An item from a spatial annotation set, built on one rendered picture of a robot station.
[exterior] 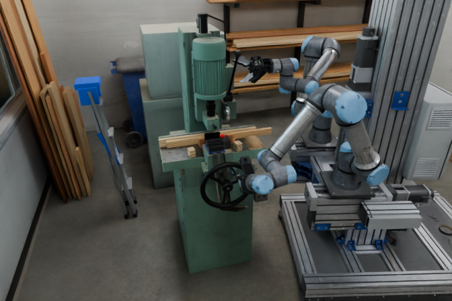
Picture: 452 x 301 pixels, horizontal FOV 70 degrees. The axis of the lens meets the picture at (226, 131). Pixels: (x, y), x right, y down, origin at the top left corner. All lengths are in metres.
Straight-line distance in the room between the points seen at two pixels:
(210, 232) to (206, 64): 1.06
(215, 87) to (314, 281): 1.24
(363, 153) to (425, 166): 0.62
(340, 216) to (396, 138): 0.52
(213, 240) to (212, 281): 0.29
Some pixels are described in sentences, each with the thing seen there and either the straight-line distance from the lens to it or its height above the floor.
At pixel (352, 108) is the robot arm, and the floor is 1.35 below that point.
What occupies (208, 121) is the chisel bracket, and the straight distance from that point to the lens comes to 1.85.
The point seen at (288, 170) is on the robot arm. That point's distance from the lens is 1.38.
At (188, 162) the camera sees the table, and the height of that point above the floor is 0.88.
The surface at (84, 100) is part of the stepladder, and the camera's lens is 2.41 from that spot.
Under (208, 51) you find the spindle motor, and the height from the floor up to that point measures 1.46.
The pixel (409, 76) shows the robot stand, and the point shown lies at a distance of 1.86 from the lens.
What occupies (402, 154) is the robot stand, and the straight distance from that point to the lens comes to 2.07.
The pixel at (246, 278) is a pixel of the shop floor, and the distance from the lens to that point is 2.37.
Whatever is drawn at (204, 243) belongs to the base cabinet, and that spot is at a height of 0.25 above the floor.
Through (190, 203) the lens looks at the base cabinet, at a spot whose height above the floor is 0.60.
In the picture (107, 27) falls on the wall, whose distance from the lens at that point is 4.04.
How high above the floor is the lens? 1.84
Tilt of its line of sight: 27 degrees down
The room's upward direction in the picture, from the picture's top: 1 degrees counter-clockwise
